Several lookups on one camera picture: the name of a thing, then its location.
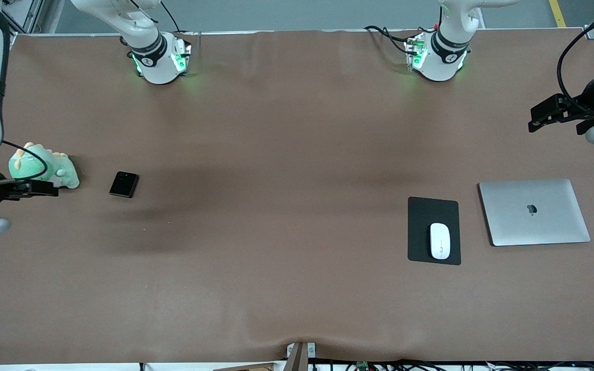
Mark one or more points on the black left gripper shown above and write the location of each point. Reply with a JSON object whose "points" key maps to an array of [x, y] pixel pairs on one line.
{"points": [[580, 106]]}

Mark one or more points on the black phone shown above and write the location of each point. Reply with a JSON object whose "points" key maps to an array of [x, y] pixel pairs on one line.
{"points": [[124, 184]]}

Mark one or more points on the white computer mouse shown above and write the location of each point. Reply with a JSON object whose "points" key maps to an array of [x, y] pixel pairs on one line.
{"points": [[440, 241]]}

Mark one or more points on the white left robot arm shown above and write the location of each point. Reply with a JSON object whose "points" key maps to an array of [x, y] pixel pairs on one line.
{"points": [[444, 51]]}

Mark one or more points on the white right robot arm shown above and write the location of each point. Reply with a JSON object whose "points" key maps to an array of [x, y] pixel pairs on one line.
{"points": [[155, 62]]}

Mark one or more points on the black mouse pad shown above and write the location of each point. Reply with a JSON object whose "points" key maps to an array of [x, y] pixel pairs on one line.
{"points": [[418, 226]]}

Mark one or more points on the green dinosaur plush toy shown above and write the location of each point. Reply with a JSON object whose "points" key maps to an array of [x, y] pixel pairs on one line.
{"points": [[62, 172]]}

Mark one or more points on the silver laptop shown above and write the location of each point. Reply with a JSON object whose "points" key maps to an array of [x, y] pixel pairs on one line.
{"points": [[534, 226]]}

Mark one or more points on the brown table cover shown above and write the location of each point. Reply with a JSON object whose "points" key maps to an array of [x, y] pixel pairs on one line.
{"points": [[297, 288]]}

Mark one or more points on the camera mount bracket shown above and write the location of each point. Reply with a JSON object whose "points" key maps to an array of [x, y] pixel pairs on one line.
{"points": [[299, 358]]}

